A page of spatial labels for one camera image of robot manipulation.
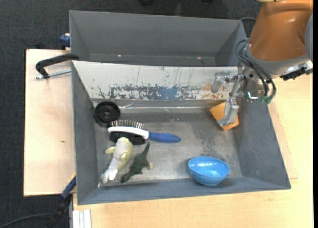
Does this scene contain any black cylinder on white bracket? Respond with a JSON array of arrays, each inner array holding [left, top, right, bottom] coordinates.
[[280, 62, 313, 81]]

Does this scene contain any black rubber ring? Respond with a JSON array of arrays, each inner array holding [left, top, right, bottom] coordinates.
[[93, 101, 121, 124]]

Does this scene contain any blue bowl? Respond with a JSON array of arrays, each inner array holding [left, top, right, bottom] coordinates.
[[187, 156, 231, 187]]

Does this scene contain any grey metal bin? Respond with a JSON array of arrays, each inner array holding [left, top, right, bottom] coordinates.
[[68, 10, 292, 206]]

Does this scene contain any white and yellow toy fish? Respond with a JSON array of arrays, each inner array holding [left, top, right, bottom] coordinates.
[[99, 136, 133, 185]]

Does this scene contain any white and blue brush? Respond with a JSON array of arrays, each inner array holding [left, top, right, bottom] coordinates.
[[107, 120, 182, 146]]

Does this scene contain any orange sponge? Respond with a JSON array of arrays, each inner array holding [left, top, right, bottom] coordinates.
[[209, 100, 240, 131]]

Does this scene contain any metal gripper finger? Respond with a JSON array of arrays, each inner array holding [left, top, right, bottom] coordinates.
[[217, 98, 240, 127], [211, 70, 232, 93]]

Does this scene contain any dark green toy crocodile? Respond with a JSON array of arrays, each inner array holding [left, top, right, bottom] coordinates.
[[120, 141, 154, 184]]

